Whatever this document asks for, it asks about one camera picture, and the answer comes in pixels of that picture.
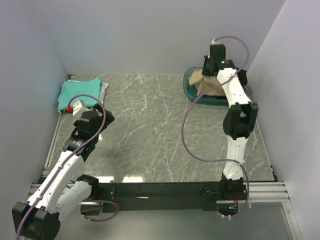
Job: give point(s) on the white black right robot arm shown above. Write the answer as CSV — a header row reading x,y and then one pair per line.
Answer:
x,y
239,121

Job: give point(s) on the black t shirt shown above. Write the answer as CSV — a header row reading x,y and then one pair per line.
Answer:
x,y
242,77

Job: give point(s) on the teal plastic basket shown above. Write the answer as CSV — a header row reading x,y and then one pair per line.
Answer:
x,y
191,94

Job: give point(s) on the black base crossbar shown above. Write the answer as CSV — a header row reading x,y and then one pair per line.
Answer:
x,y
147,196

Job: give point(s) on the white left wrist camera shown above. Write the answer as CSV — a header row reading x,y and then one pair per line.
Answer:
x,y
77,109

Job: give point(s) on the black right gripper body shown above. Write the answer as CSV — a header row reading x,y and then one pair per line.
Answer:
x,y
206,65

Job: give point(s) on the folded teal t shirt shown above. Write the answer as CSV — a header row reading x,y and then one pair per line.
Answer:
x,y
78,93

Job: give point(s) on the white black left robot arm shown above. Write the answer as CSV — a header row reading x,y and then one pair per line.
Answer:
x,y
41,216

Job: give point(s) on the tan t shirt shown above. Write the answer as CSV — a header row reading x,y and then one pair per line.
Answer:
x,y
203,84

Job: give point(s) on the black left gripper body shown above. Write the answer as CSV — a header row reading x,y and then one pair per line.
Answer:
x,y
97,107

